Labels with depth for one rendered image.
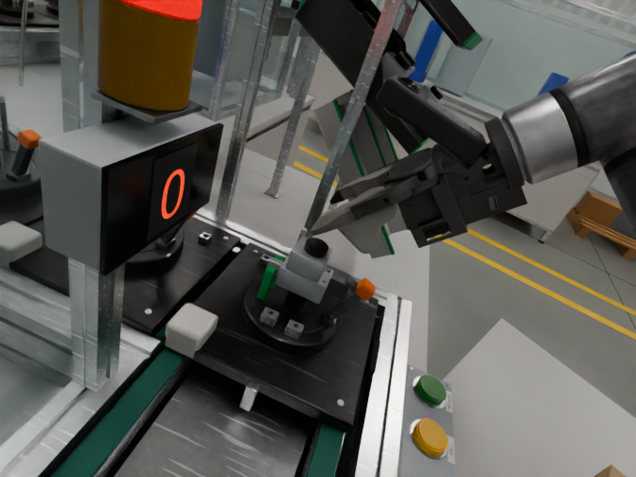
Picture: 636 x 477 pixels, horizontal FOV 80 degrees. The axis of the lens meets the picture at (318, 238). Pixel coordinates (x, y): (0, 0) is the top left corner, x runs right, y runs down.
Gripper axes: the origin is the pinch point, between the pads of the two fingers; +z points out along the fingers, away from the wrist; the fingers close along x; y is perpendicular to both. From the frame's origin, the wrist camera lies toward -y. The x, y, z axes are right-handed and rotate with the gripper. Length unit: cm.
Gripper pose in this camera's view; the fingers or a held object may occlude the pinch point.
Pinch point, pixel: (326, 207)
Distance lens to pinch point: 44.7
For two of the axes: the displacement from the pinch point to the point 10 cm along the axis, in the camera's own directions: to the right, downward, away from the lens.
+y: 4.8, 8.3, 2.9
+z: -8.4, 3.3, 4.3
